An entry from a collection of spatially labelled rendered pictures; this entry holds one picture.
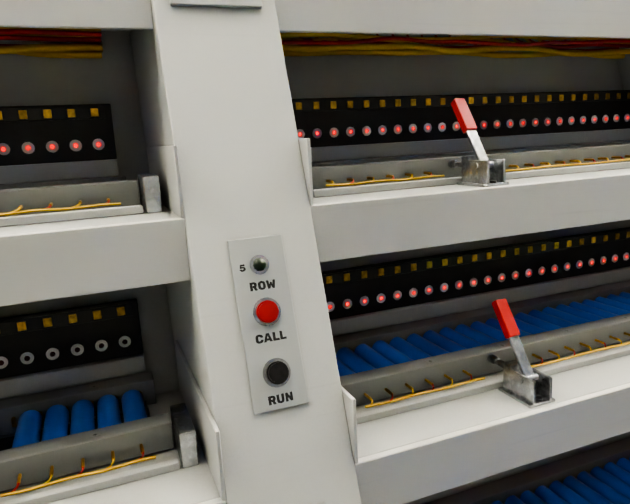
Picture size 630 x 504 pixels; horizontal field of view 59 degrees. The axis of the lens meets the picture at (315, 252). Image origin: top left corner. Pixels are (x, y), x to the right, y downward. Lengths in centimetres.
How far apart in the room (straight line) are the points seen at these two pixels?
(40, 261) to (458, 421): 33
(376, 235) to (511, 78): 45
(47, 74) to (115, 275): 30
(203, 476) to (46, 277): 18
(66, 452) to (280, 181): 25
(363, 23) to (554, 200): 23
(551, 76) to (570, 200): 36
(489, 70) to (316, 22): 38
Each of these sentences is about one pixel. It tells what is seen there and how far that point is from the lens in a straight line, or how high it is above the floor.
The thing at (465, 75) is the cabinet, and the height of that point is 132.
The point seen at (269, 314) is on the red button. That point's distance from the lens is 40.
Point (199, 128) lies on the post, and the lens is 42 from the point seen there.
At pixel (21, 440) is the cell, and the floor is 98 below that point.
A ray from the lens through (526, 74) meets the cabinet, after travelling 87.
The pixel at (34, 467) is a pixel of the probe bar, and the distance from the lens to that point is 47.
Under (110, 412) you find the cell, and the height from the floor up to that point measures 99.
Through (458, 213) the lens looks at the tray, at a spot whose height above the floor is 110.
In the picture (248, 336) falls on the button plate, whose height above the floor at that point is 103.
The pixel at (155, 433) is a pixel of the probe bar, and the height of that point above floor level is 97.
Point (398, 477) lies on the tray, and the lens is 46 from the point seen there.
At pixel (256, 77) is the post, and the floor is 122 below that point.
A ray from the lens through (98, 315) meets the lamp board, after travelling 55.
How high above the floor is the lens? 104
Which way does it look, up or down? 6 degrees up
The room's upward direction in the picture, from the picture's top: 10 degrees counter-clockwise
